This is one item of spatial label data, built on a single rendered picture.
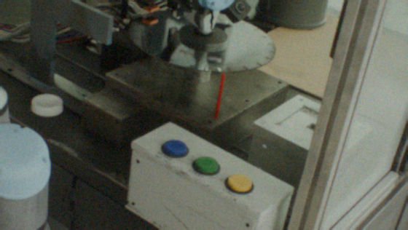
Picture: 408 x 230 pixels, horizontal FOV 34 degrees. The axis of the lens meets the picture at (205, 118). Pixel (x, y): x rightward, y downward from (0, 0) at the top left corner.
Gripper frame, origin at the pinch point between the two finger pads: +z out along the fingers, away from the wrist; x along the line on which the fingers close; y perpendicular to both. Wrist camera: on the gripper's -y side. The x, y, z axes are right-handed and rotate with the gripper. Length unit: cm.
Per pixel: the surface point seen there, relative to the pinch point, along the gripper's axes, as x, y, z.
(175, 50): 8.4, 2.8, 0.1
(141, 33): 7.8, 12.6, 2.6
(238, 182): 32.1, -27.6, -15.4
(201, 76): 5.0, -1.6, 11.0
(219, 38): -2.0, -1.5, 3.9
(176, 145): 31.3, -14.1, -11.9
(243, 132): 9.4, -16.2, 15.0
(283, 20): -50, 4, 55
